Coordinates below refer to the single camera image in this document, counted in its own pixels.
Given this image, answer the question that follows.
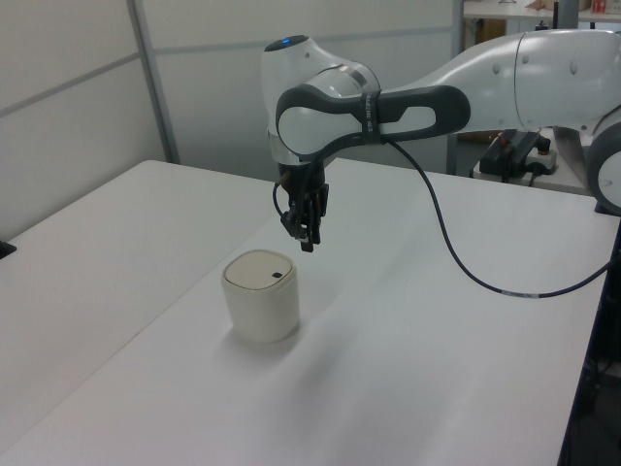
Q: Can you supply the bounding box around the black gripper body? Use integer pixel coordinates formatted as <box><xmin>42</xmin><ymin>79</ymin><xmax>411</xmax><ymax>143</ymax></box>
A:
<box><xmin>277</xmin><ymin>161</ymin><xmax>328</xmax><ymax>206</ymax></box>

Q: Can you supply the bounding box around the small white lidded bin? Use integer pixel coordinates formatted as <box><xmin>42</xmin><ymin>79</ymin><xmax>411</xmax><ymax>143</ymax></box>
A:
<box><xmin>221</xmin><ymin>249</ymin><xmax>300</xmax><ymax>346</ymax></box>

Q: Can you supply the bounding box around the power strip with plugs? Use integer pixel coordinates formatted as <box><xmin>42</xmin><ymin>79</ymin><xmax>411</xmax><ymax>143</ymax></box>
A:
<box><xmin>478</xmin><ymin>129</ymin><xmax>558</xmax><ymax>184</ymax></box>

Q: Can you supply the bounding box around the pale background desk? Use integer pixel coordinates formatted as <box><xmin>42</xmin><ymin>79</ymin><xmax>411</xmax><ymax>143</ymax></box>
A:
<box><xmin>461</xmin><ymin>0</ymin><xmax>621</xmax><ymax>23</ymax></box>

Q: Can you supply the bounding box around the black strap on arm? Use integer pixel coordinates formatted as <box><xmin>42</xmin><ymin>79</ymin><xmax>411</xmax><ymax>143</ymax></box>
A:
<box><xmin>357</xmin><ymin>88</ymin><xmax>385</xmax><ymax>147</ymax></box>

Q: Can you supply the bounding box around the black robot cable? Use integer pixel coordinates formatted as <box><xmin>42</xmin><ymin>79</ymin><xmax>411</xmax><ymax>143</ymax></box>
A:
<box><xmin>271</xmin><ymin>138</ymin><xmax>613</xmax><ymax>299</ymax></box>

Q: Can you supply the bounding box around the grey partition post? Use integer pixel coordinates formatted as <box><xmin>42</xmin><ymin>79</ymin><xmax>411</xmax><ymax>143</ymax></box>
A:
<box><xmin>444</xmin><ymin>0</ymin><xmax>468</xmax><ymax>175</ymax></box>
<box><xmin>127</xmin><ymin>0</ymin><xmax>181</xmax><ymax>165</ymax></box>

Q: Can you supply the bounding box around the dark table side frame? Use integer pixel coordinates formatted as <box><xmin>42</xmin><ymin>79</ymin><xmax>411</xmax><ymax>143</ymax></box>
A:
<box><xmin>556</xmin><ymin>237</ymin><xmax>621</xmax><ymax>466</ymax></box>

